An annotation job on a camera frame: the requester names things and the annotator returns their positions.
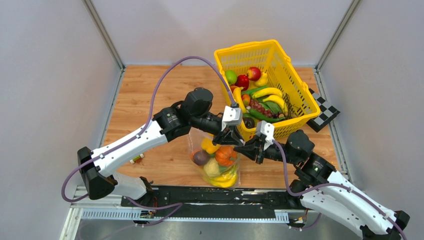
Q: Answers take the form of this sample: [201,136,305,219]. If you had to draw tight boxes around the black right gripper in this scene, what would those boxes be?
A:
[232,135,300,166]

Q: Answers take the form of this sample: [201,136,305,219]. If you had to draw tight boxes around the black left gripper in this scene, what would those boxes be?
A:
[191,113,245,148]

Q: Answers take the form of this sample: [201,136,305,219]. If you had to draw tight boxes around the small orange pumpkin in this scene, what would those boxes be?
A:
[214,145,238,167]

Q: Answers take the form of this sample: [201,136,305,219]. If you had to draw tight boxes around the yellow bell pepper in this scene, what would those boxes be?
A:
[201,137,221,155]

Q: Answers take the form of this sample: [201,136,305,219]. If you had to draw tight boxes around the clear zip top bag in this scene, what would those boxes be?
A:
[187,128,241,189]

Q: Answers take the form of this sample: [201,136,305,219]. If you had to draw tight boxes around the beige lemon fruit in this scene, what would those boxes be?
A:
[203,157,221,178]

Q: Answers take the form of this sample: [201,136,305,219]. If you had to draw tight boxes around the dark purple passion fruit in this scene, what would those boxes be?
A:
[193,150,210,166]

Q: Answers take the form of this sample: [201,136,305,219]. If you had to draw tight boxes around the yellow banana bunch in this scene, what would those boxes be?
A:
[207,166,239,189]

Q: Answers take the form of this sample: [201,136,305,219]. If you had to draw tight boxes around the orange fruit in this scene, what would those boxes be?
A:
[190,149,199,161]

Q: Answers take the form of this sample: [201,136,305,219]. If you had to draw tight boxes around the yellow plastic basket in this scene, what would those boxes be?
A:
[214,39,321,139]

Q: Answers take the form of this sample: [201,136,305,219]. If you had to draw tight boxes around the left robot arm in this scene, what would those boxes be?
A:
[77,87,243,207]

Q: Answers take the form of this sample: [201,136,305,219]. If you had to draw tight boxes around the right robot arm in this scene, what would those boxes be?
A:
[234,130,410,240]

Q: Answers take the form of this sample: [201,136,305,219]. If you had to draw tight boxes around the dark avocado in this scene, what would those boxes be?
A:
[242,116,256,129]

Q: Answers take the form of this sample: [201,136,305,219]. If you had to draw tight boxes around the green cucumber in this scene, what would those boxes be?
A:
[248,108,286,123]

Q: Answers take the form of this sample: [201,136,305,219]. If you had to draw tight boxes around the purple grapes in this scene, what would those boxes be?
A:
[249,99,275,118]

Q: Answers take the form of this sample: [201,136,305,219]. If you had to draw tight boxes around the small red peach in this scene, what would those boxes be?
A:
[241,94,251,107]

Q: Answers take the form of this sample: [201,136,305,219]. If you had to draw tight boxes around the red apple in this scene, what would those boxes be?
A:
[234,74,250,91]
[246,66,262,82]

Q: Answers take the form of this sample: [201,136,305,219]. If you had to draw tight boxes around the green apple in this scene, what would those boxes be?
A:
[224,70,238,86]

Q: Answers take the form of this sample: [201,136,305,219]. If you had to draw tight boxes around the yellow pear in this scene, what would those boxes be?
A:
[254,72,268,87]

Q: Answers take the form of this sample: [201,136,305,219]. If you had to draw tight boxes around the checkerboard calibration board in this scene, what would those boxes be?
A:
[307,88,340,133]

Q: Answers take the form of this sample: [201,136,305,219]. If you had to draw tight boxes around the red green toy block car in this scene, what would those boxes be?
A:
[129,153,145,164]

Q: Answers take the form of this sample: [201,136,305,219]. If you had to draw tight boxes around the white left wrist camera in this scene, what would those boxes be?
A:
[221,106,243,131]

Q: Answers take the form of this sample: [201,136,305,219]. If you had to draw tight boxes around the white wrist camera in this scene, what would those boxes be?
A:
[221,106,243,131]
[255,120,275,150]

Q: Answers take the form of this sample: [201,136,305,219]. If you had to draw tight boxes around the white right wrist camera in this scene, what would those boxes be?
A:
[255,120,275,150]

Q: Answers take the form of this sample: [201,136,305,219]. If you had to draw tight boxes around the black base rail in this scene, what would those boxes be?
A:
[137,185,313,221]

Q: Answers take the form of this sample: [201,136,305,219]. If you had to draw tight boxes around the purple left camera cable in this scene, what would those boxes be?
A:
[61,55,239,204]

